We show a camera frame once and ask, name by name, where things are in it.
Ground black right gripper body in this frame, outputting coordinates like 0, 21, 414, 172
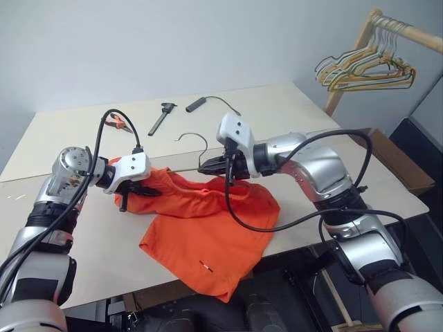
224, 151, 251, 182

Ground dark rounded shape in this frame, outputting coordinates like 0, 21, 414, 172
246, 293, 277, 332
161, 303, 213, 332

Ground brown cardboard panel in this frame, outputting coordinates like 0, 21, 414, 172
123, 292, 138, 313

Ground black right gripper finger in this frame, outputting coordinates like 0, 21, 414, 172
198, 165, 230, 176
201, 155, 228, 167

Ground black metal table frame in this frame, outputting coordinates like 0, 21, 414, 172
103, 240, 350, 332

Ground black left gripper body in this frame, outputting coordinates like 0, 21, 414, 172
117, 178, 147, 213

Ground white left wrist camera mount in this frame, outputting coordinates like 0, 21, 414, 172
102, 153, 152, 195

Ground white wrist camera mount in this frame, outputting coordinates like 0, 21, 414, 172
102, 153, 152, 195
216, 111, 262, 179

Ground orange-handled pliers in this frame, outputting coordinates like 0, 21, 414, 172
104, 113, 134, 135

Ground olive green wire hanger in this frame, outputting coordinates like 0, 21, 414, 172
165, 132, 210, 173

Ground wooden clothes rack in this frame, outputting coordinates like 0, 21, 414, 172
323, 9, 443, 116

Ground brown cardboard box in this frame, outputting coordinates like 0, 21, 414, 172
348, 127, 436, 197

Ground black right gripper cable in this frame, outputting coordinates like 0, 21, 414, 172
275, 129, 373, 192

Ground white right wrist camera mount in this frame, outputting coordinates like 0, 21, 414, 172
216, 111, 262, 179

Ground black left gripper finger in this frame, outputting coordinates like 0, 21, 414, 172
136, 185, 162, 198

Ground black caliper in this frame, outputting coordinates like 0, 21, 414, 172
147, 101, 179, 137

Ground orange t-shirt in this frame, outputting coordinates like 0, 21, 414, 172
113, 156, 282, 304

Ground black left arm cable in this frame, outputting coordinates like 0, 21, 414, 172
0, 109, 144, 290

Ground light wooden slat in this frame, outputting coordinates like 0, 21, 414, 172
319, 268, 381, 332

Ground black USB hub with cable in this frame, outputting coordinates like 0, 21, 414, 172
185, 95, 243, 116

